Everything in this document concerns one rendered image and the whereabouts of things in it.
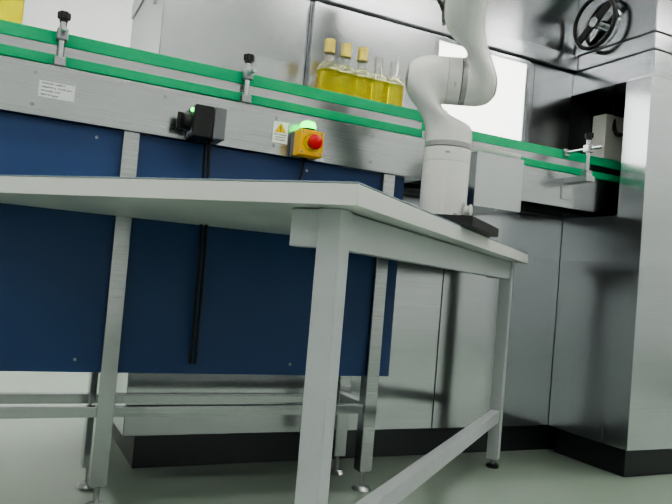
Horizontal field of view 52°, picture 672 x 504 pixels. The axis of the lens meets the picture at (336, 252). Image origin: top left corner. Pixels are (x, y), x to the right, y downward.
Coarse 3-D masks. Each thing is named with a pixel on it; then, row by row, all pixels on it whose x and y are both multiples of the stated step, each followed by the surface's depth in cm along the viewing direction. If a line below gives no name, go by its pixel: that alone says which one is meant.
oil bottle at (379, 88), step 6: (378, 72) 215; (372, 78) 213; (378, 78) 214; (384, 78) 214; (372, 84) 213; (378, 84) 214; (384, 84) 214; (372, 90) 213; (378, 90) 214; (384, 90) 214; (372, 96) 213; (378, 96) 214; (384, 96) 214; (384, 102) 214
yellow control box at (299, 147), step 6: (294, 132) 185; (300, 132) 181; (306, 132) 181; (312, 132) 182; (318, 132) 183; (294, 138) 184; (300, 138) 180; (306, 138) 181; (294, 144) 183; (300, 144) 180; (306, 144) 181; (294, 150) 183; (300, 150) 180; (306, 150) 181; (312, 150) 182; (318, 150) 183; (294, 156) 185; (300, 156) 184; (306, 156) 183; (312, 156) 182; (318, 156) 183
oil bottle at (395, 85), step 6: (390, 78) 216; (396, 78) 217; (390, 84) 216; (396, 84) 216; (402, 84) 217; (390, 90) 216; (396, 90) 216; (402, 90) 217; (390, 96) 215; (396, 96) 216; (402, 96) 217; (390, 102) 215; (396, 102) 216; (402, 102) 218
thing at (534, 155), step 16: (480, 144) 230; (496, 144) 232; (512, 144) 235; (528, 144) 238; (528, 160) 239; (544, 160) 242; (560, 160) 245; (576, 160) 248; (592, 160) 252; (608, 160) 256; (608, 176) 256
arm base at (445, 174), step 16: (432, 160) 171; (448, 160) 170; (464, 160) 171; (432, 176) 171; (448, 176) 169; (464, 176) 171; (432, 192) 170; (448, 192) 169; (464, 192) 171; (432, 208) 170; (448, 208) 169; (464, 208) 171
